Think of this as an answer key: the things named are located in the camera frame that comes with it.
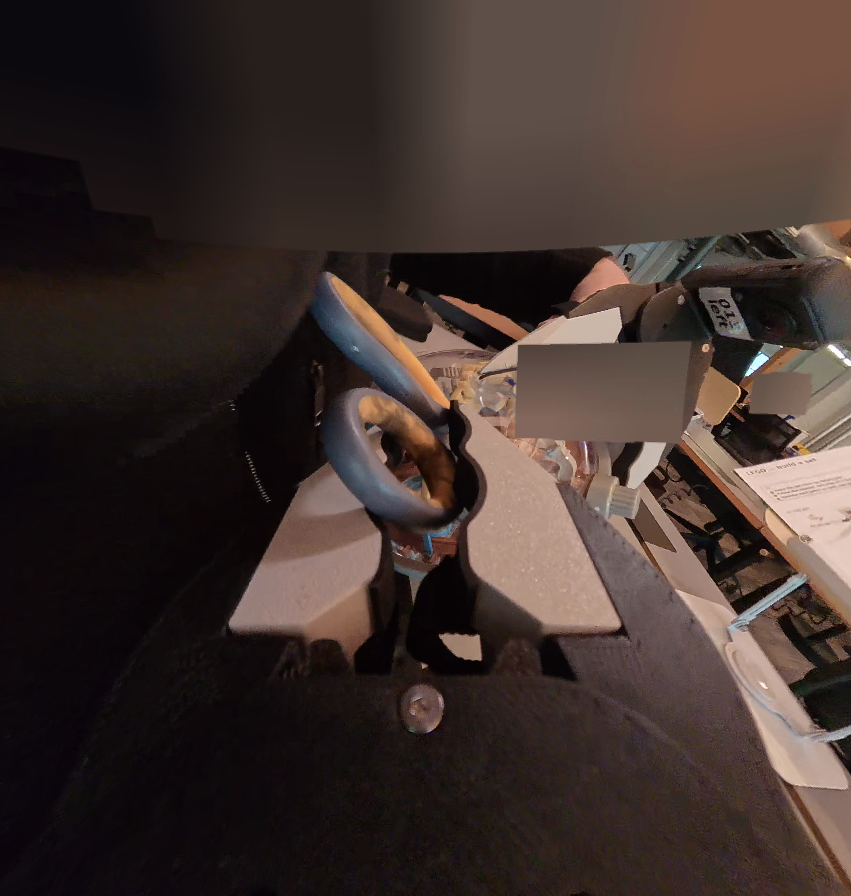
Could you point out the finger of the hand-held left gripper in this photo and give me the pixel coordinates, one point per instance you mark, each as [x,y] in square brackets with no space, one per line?
[642,463]
[586,325]

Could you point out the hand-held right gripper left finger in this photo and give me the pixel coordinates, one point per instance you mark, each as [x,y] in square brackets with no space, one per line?
[313,574]

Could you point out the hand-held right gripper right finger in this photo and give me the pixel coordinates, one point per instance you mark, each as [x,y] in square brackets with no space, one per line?
[530,546]

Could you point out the person's left hand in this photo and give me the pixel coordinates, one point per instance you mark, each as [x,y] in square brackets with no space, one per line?
[602,281]

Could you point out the white ribbed cap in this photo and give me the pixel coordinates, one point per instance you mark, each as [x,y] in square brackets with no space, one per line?
[613,495]

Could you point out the clear maze ball toy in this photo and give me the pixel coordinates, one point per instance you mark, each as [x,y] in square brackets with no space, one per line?
[481,381]

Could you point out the printed instruction sheet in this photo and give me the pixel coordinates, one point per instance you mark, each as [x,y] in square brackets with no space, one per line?
[817,518]

